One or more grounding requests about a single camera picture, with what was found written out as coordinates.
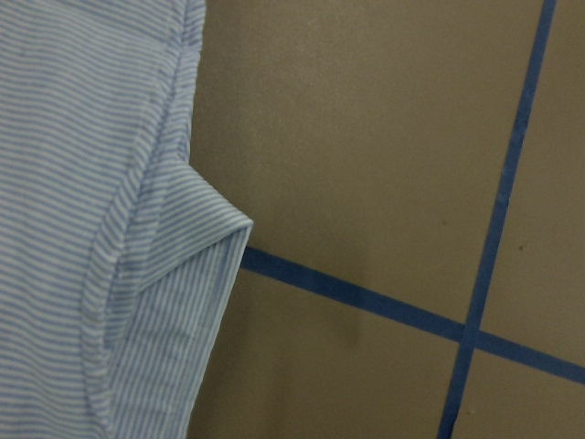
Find light blue striped shirt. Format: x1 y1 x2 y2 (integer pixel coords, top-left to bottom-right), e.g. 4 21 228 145
1 1 252 438

